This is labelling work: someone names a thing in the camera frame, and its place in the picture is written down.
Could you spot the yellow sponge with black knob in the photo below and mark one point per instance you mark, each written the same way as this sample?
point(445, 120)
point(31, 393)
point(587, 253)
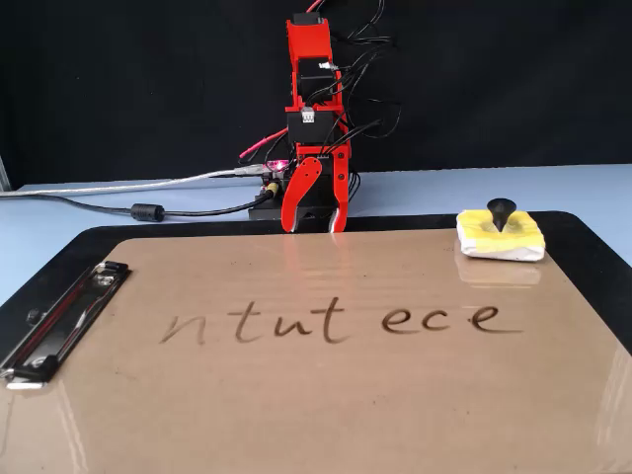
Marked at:
point(518, 242)

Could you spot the brown clipboard board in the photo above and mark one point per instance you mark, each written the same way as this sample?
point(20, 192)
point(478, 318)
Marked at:
point(316, 395)

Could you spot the red gripper body with servo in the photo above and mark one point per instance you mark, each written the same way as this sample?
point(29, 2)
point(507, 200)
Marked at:
point(323, 149)

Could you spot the black mat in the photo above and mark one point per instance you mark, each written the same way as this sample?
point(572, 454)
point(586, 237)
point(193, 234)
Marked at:
point(197, 228)

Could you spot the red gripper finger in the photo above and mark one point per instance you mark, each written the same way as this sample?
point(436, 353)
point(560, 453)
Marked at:
point(340, 187)
point(298, 192)

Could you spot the grey post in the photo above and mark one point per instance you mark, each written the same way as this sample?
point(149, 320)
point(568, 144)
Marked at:
point(4, 175)

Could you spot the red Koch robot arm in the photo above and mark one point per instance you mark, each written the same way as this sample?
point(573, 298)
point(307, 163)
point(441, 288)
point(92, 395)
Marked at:
point(308, 39)

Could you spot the black backdrop cloth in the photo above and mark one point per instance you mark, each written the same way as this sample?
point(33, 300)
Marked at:
point(99, 74)

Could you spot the controller board with LED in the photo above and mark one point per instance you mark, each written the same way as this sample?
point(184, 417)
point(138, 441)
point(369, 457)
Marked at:
point(279, 165)

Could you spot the metal clipboard clip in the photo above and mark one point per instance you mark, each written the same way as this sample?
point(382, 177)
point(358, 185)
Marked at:
point(54, 331)

